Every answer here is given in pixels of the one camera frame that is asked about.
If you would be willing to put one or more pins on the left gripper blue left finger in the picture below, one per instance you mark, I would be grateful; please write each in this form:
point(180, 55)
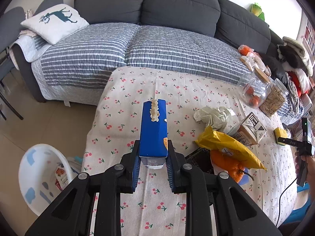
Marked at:
point(91, 201)

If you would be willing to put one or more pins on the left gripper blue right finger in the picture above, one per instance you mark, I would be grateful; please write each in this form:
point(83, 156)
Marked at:
point(215, 196)

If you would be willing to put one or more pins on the yellow green sponge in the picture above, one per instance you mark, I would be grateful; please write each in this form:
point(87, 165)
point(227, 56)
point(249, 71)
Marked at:
point(280, 132)

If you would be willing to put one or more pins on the white nut snack packet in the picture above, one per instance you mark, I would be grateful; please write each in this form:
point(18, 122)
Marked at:
point(63, 175)

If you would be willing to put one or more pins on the orange tangerine with stem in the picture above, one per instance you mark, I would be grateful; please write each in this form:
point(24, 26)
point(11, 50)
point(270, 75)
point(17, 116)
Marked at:
point(234, 168)

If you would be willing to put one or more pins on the light blue milk carton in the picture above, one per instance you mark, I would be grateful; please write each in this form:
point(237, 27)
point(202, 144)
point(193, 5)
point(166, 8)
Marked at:
point(249, 132)

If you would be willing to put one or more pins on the yellow snack bag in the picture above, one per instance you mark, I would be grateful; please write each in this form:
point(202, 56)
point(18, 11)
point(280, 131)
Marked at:
point(215, 140)

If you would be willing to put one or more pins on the white tissue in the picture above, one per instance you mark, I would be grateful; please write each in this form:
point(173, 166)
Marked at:
point(221, 119)

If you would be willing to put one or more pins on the blue cracker box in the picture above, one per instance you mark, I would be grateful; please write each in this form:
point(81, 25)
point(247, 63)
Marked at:
point(153, 143)

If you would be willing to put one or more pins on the blue tissue box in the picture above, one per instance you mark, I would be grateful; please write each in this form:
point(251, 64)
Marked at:
point(244, 180)

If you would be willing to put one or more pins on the white plastic trash bin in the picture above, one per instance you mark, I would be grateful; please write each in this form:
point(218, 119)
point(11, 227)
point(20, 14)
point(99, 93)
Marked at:
point(37, 176)

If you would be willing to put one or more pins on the person right hand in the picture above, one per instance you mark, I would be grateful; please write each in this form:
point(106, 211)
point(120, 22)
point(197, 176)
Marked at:
point(311, 171)

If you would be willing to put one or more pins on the glass jar with sticks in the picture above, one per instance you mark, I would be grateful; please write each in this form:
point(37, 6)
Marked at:
point(275, 98)

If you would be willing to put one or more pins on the black plastic food tray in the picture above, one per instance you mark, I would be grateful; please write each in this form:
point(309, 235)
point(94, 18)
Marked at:
point(201, 159)

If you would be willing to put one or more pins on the glass jar with tangerines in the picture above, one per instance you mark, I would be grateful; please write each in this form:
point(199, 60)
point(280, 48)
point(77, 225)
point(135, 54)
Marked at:
point(253, 88)

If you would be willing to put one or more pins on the pile of clothes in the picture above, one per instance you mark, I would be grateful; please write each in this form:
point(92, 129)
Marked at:
point(297, 77)

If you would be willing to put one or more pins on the cherry print tablecloth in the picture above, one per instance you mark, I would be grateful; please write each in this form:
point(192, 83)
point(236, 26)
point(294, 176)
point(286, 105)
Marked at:
point(153, 209)

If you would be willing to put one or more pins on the bag of snacks on sofa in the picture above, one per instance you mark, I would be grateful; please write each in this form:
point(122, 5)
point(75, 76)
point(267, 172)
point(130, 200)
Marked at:
point(252, 60)

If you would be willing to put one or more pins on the grey striped quilt cover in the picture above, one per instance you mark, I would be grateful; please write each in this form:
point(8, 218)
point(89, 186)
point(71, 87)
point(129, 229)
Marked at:
point(77, 68)

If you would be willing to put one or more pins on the green plush toy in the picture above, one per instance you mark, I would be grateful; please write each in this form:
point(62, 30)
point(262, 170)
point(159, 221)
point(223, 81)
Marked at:
point(257, 11)

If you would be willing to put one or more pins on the dark grey sofa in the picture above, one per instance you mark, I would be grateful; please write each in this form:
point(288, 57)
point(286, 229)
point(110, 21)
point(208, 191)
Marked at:
point(220, 19)

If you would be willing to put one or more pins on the white deer print pillow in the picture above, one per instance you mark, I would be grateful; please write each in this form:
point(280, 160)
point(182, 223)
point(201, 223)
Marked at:
point(56, 23)

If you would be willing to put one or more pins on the grey folding chair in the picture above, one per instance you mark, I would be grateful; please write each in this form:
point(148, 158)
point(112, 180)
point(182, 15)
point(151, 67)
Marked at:
point(10, 30)

